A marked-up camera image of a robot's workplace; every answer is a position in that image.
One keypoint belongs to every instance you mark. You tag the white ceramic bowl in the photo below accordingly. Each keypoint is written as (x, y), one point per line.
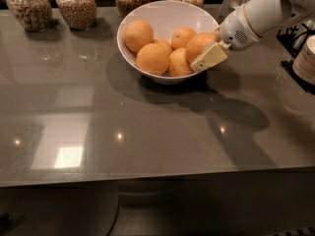
(165, 17)

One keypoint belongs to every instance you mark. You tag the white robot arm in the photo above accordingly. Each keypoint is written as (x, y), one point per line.
(264, 15)

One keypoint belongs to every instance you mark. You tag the glass jar of nuts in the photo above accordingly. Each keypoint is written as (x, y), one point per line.
(33, 15)

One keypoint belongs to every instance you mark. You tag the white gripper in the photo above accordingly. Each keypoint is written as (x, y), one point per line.
(235, 30)

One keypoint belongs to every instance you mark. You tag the stack of paper plates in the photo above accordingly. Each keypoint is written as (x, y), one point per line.
(304, 64)

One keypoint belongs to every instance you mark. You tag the glass jar of grains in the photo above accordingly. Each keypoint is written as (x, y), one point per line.
(78, 14)

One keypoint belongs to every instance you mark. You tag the small orange middle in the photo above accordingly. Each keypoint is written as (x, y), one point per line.
(164, 43)

